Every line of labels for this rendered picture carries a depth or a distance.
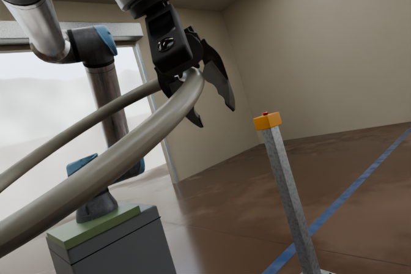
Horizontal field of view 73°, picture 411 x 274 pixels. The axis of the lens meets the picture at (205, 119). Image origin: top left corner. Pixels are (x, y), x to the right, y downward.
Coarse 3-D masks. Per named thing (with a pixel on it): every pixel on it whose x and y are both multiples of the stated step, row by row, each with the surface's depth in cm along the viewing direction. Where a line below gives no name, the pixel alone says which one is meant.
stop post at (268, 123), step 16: (256, 128) 176; (272, 128) 171; (272, 144) 171; (272, 160) 174; (288, 176) 172; (288, 192) 170; (288, 208) 173; (304, 224) 173; (304, 240) 171; (304, 256) 172; (304, 272) 175; (320, 272) 175
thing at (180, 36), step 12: (156, 12) 40; (168, 12) 38; (156, 24) 38; (168, 24) 36; (180, 24) 38; (156, 36) 36; (168, 36) 35; (180, 36) 34; (156, 48) 34; (168, 48) 33; (180, 48) 33; (156, 60) 33; (168, 60) 33; (180, 60) 34
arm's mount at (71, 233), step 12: (120, 204) 135; (108, 216) 119; (120, 216) 117; (132, 216) 120; (60, 228) 124; (72, 228) 117; (84, 228) 111; (96, 228) 110; (108, 228) 113; (60, 240) 106; (72, 240) 104; (84, 240) 106
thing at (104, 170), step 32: (128, 96) 66; (192, 96) 36; (160, 128) 30; (32, 160) 61; (96, 160) 27; (128, 160) 28; (0, 192) 55; (64, 192) 25; (96, 192) 26; (0, 224) 25; (32, 224) 24; (0, 256) 25
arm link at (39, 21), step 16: (16, 0) 47; (32, 0) 49; (48, 0) 55; (16, 16) 56; (32, 16) 55; (48, 16) 60; (32, 32) 65; (48, 32) 68; (64, 32) 91; (32, 48) 87; (48, 48) 79; (64, 48) 90
